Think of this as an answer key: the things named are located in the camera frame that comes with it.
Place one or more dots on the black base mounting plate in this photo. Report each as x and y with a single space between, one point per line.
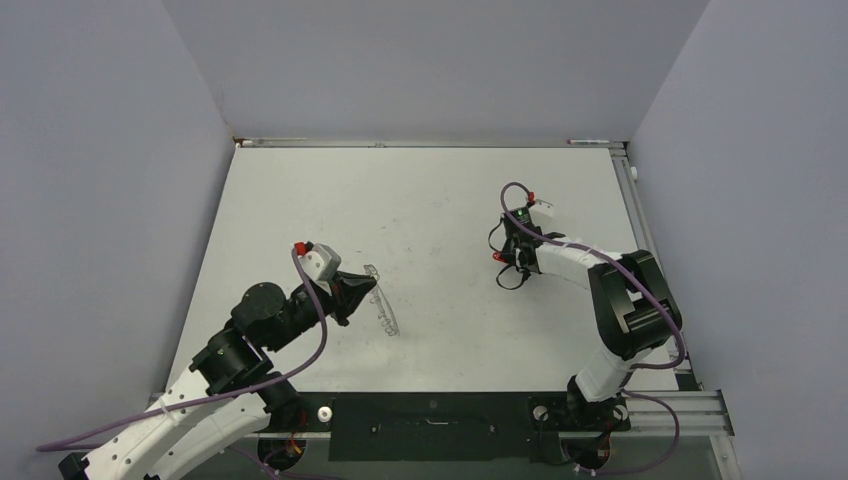
544 447

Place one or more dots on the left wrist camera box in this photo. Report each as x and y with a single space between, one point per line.
318 261

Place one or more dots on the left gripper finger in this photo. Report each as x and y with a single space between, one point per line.
357 284
349 305

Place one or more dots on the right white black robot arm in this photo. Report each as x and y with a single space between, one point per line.
634 310

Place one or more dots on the marker pen at back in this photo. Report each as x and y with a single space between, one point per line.
588 142

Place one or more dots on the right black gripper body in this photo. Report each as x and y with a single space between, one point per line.
508 252

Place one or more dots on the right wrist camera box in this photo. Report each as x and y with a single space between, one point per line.
542 206

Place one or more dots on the aluminium front frame rail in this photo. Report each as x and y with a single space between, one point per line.
676 414

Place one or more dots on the aluminium rail back edge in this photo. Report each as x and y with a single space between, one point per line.
317 143

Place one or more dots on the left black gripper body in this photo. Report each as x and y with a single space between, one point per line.
333 296

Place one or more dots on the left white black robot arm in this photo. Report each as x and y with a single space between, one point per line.
229 389

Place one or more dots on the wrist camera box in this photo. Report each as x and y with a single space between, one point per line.
542 206
318 261

